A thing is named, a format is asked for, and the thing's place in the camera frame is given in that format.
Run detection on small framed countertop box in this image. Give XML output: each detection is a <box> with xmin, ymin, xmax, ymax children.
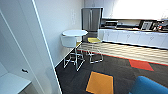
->
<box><xmin>139</xmin><ymin>20</ymin><xmax>154</xmax><ymax>32</ymax></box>

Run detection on white kitchen wall cabinets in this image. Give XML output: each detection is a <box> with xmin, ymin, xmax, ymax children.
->
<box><xmin>83</xmin><ymin>0</ymin><xmax>168</xmax><ymax>20</ymax></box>

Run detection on white plastic seat shell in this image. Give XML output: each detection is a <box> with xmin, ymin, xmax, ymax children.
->
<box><xmin>60</xmin><ymin>29</ymin><xmax>89</xmax><ymax>48</ymax></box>

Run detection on small black wardrobe hinge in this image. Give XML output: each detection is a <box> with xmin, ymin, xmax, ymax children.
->
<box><xmin>21</xmin><ymin>68</ymin><xmax>30</xmax><ymax>74</ymax></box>

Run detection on stainless steel fridge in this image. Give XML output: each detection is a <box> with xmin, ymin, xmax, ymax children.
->
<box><xmin>81</xmin><ymin>7</ymin><xmax>104</xmax><ymax>41</ymax></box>

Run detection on white kitchen counter cabinets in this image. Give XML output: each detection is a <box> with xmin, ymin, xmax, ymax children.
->
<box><xmin>98</xmin><ymin>28</ymin><xmax>168</xmax><ymax>51</ymax></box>

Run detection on white wardrobe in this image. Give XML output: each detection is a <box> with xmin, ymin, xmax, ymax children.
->
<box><xmin>0</xmin><ymin>9</ymin><xmax>44</xmax><ymax>94</ymax></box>

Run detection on white wardrobe door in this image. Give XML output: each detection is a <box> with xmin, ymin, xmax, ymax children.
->
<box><xmin>16</xmin><ymin>0</ymin><xmax>64</xmax><ymax>94</ymax></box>

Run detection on yellow seat wire chair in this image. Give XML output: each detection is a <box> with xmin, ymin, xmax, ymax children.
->
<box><xmin>77</xmin><ymin>36</ymin><xmax>104</xmax><ymax>64</ymax></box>

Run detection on dark microwave oven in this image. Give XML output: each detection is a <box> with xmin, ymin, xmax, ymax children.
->
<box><xmin>104</xmin><ymin>19</ymin><xmax>119</xmax><ymax>29</ymax></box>

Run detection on white wall notice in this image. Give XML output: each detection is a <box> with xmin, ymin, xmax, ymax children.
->
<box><xmin>70</xmin><ymin>9</ymin><xmax>77</xmax><ymax>26</ymax></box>

